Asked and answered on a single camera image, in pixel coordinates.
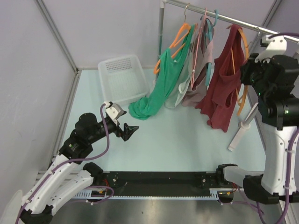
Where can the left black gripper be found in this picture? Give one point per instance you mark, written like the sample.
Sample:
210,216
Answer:
127,130

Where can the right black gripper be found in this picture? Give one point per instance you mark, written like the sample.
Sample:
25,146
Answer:
250,64

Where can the red tank top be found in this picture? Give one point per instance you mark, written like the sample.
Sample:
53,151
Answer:
212,104

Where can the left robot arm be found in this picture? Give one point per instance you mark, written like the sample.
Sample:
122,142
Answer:
73,169

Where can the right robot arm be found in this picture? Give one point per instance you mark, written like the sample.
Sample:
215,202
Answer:
280,120

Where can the teal hanger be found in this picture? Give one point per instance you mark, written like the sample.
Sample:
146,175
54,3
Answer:
207,46

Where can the pink hanger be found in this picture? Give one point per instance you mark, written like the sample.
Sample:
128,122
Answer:
196,46

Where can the orange hanger with green shirt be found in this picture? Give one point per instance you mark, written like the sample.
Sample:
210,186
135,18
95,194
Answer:
181,34

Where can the white plastic basket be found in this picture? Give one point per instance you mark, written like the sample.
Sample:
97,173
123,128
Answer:
122,79

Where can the metal clothes rack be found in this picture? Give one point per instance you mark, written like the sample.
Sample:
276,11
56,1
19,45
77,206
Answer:
244,125

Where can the white hanging garment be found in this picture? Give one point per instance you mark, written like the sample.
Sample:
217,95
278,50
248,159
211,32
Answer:
181,85

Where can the green hanging shirt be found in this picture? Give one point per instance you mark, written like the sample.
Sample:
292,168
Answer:
169,69

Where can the mauve hanging garment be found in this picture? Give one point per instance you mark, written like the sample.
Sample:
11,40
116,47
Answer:
194,95

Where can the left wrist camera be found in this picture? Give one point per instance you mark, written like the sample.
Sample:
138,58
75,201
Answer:
112,111

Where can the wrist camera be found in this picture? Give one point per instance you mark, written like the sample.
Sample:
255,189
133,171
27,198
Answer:
273,46
112,111

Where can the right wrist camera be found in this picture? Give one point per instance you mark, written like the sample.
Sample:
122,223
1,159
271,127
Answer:
273,46

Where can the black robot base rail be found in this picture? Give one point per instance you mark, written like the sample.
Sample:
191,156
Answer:
161,184

